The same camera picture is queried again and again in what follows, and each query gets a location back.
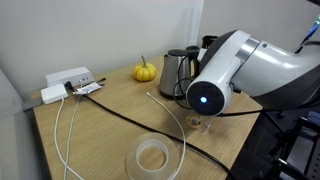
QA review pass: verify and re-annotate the stainless steel electric kettle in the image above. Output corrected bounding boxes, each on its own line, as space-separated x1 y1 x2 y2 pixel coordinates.
158 45 203 101

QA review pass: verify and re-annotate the small yellow pumpkin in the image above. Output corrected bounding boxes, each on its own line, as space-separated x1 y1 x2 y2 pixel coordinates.
132 54 158 83

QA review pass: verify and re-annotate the small yellow tape dispenser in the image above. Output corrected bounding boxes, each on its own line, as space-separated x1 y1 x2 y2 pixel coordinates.
185 113 212 133

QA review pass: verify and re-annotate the clear tape roll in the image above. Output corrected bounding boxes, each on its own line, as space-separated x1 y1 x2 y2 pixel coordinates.
125 132 181 180

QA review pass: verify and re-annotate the black plastic bin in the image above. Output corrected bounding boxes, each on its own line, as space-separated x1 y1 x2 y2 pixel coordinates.
201 34 220 51

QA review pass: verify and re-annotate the small white packet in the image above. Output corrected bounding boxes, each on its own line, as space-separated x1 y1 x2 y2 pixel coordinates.
72 81 103 97

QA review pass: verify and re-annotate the white power strip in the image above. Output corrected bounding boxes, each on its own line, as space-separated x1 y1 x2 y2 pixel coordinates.
45 66 95 88

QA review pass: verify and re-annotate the white divider panel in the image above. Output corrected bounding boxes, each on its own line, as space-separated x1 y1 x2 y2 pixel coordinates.
0 0 205 101

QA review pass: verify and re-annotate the white power adapter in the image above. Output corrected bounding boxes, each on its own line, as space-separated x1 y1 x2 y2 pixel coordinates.
40 83 69 105

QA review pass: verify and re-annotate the grey flat board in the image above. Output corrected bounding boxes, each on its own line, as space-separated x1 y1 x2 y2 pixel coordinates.
0 68 25 120

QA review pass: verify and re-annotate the white cable with loose plug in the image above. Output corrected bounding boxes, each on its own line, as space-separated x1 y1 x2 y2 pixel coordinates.
145 92 187 180

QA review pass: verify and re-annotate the thick black power cable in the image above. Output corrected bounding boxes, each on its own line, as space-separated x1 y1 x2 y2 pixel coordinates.
64 81 235 180

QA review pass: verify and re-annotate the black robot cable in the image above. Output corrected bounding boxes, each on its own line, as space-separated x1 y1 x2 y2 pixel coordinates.
173 54 265 119

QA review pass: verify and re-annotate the thin white USB cable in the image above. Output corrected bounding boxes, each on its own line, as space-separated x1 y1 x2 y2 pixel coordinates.
63 79 84 180

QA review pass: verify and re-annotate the white charger cable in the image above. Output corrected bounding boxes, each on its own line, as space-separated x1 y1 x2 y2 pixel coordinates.
53 96 85 180

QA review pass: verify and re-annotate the black metal stand frame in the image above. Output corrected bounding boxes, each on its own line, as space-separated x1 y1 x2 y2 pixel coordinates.
256 114 320 180

